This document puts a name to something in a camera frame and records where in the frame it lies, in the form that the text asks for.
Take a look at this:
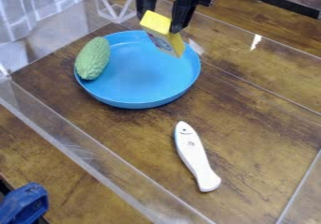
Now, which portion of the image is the green bumpy toy gourd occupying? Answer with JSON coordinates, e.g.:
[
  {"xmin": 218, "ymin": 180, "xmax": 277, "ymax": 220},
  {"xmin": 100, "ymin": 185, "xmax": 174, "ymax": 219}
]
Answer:
[{"xmin": 75, "ymin": 37, "xmax": 111, "ymax": 81}]

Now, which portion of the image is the black bar in background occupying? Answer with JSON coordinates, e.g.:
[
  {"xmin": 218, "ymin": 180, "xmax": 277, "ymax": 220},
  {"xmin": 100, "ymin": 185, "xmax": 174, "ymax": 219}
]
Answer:
[{"xmin": 257, "ymin": 0, "xmax": 321, "ymax": 19}]

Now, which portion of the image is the blue clamp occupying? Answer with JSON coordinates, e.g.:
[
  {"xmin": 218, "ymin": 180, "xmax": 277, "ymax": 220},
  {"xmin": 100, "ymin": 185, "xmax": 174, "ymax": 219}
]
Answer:
[{"xmin": 0, "ymin": 183, "xmax": 49, "ymax": 224}]

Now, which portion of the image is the clear acrylic enclosure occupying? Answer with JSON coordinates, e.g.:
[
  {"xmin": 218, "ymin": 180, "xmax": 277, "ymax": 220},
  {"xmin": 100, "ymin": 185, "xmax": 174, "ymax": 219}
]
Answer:
[{"xmin": 0, "ymin": 0, "xmax": 321, "ymax": 224}]

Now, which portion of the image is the yellow toy brick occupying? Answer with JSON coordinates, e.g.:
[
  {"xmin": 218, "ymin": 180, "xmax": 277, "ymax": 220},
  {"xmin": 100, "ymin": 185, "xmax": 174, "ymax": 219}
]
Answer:
[{"xmin": 139, "ymin": 10, "xmax": 186, "ymax": 58}]

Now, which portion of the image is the white checked curtain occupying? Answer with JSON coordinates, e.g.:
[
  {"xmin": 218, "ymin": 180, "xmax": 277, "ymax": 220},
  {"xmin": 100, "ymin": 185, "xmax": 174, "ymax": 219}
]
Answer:
[{"xmin": 0, "ymin": 0, "xmax": 83, "ymax": 45}]

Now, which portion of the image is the blue round tray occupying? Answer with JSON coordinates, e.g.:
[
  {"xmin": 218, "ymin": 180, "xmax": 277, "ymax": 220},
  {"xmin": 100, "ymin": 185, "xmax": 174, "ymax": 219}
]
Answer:
[{"xmin": 73, "ymin": 30, "xmax": 201, "ymax": 109}]

